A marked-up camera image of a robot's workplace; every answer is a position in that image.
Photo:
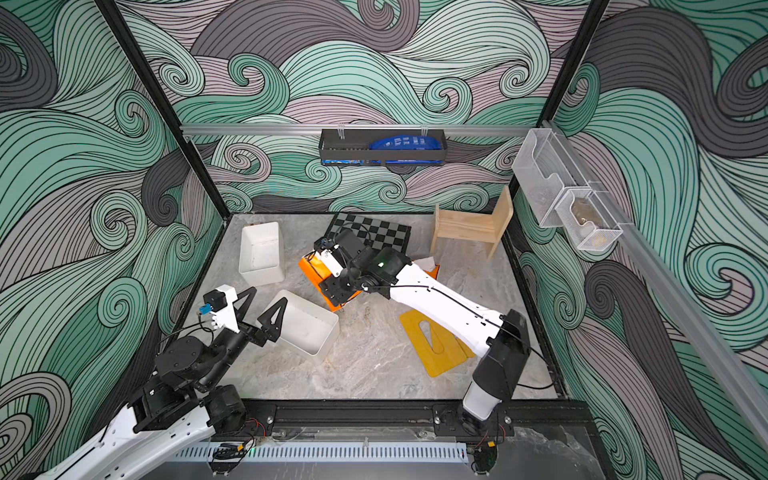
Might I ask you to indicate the white tissue box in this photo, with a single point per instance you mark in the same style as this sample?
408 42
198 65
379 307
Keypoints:
261 259
308 330

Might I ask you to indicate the black chessboard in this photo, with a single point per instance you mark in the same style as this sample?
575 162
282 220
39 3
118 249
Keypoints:
374 232

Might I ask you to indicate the clear plastic wall bin large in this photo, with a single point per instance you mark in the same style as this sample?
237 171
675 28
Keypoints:
545 170

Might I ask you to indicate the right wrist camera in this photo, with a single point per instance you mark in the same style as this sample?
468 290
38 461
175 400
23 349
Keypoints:
325 250

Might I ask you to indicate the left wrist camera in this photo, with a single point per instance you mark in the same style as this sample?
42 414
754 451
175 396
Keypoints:
219 307

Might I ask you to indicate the small wooden chair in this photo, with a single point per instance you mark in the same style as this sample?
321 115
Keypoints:
477 227

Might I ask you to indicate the black wall shelf basket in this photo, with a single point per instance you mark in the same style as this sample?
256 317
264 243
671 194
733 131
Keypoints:
352 149

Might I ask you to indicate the aluminium wall rail right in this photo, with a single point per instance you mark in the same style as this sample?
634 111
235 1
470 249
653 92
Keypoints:
743 390

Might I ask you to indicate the yellow bamboo lid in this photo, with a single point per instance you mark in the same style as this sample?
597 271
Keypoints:
437 348

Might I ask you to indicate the aluminium wall rail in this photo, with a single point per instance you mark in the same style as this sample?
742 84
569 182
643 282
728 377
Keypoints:
743 390
305 129

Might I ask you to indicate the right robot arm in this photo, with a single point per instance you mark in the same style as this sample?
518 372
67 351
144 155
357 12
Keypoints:
500 340

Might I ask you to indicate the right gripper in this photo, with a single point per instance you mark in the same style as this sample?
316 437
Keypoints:
339 285

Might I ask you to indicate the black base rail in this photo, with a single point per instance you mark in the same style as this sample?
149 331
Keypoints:
419 412

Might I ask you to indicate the blue object in basket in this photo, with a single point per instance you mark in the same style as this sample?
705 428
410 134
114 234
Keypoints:
407 142

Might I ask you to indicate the clear plastic wall bin small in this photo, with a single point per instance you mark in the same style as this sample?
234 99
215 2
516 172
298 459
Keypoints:
587 223

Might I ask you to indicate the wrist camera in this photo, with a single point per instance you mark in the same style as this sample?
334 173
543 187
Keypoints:
219 307
325 250

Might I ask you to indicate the white slotted cable duct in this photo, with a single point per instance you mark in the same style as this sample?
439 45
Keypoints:
356 452

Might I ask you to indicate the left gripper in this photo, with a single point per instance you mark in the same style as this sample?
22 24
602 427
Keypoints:
259 334

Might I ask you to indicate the aluminium wall rail back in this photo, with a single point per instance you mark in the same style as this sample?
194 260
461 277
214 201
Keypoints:
305 129

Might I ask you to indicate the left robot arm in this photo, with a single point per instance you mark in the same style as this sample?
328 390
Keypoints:
183 402

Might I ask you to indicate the orange tissue pack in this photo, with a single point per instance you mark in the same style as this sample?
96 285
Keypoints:
316 272
428 265

